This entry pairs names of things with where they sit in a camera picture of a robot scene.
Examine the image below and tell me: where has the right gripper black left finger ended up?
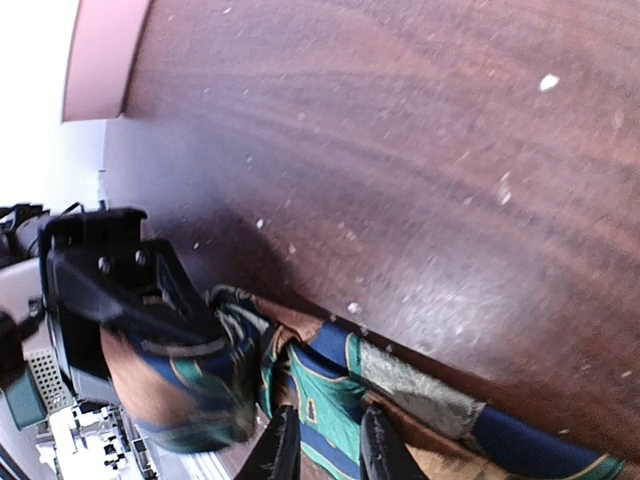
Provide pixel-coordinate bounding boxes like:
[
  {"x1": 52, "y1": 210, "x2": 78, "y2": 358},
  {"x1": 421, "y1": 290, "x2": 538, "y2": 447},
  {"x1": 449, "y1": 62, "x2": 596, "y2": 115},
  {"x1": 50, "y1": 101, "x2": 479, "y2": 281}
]
[{"x1": 235, "y1": 405, "x2": 301, "y2": 480}]

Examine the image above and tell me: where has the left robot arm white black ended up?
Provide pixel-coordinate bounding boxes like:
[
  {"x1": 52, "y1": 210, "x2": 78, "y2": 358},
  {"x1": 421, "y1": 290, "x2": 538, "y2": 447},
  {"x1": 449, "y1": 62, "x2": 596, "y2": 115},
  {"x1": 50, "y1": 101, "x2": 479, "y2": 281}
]
[{"x1": 1, "y1": 203, "x2": 226, "y2": 394}]

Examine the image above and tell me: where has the pink divided organizer box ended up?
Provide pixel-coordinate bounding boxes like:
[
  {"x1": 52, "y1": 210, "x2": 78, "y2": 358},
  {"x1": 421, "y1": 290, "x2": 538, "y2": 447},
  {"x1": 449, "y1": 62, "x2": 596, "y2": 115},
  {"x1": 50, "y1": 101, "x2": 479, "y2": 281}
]
[{"x1": 62, "y1": 0, "x2": 151, "y2": 123}]

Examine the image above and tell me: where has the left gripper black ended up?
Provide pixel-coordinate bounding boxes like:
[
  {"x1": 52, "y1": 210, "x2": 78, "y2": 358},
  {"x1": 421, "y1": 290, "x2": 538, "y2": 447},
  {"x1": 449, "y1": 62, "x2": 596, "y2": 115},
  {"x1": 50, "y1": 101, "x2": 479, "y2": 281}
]
[{"x1": 38, "y1": 207, "x2": 223, "y2": 395}]

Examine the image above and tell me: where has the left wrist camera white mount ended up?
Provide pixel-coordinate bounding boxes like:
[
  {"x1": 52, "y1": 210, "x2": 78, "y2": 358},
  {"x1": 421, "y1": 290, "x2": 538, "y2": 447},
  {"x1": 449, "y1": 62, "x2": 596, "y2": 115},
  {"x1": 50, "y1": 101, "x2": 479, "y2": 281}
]
[{"x1": 1, "y1": 259, "x2": 160, "y2": 479}]

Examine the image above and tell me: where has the brown green patterned tie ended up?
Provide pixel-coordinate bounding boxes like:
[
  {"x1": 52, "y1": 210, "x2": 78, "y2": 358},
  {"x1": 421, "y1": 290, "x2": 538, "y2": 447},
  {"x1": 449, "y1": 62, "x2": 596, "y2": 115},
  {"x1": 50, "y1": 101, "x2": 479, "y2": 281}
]
[{"x1": 100, "y1": 286, "x2": 639, "y2": 479}]

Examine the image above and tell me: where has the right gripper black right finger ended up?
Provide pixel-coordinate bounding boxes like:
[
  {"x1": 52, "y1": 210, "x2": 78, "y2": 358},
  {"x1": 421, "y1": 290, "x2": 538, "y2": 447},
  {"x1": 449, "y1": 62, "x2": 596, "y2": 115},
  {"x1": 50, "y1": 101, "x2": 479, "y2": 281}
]
[{"x1": 360, "y1": 405, "x2": 425, "y2": 480}]

